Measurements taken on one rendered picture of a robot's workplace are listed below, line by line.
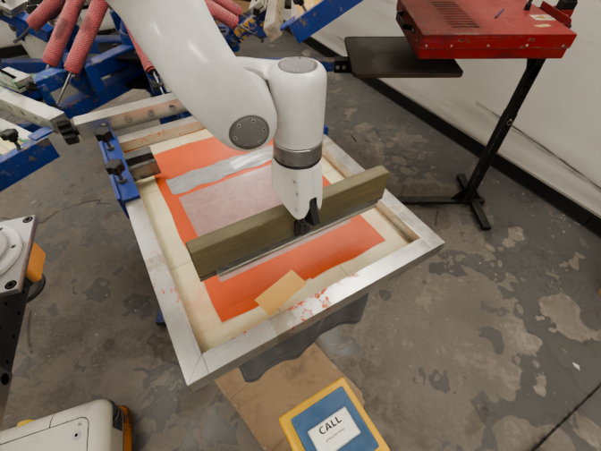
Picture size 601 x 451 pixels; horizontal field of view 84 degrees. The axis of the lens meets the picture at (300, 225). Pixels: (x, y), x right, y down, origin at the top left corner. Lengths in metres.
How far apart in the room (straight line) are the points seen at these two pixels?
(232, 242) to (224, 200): 0.34
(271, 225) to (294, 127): 0.19
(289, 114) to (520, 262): 1.97
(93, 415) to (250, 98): 1.29
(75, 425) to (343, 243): 1.12
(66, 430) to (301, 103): 1.34
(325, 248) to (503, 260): 1.59
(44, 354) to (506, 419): 2.06
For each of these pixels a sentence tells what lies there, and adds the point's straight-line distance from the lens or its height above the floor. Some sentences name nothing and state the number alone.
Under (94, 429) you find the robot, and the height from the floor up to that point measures 0.28.
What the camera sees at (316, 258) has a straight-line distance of 0.75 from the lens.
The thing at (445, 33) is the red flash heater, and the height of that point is 1.10.
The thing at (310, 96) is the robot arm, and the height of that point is 1.36.
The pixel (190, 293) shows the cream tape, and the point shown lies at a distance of 0.74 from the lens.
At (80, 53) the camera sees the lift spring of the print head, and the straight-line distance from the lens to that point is 1.51.
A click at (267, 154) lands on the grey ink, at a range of 1.02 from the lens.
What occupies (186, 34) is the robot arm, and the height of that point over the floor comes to 1.45.
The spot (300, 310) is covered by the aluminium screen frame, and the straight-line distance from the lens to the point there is 0.65.
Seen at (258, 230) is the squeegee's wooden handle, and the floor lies 1.13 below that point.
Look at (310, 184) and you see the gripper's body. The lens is 0.51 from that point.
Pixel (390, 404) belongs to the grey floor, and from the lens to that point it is 1.65.
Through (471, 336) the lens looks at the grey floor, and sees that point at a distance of 1.89.
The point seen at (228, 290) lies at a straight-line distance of 0.72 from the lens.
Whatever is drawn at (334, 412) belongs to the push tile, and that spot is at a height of 0.97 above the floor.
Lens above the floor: 1.57
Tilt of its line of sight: 49 degrees down
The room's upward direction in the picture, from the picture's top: straight up
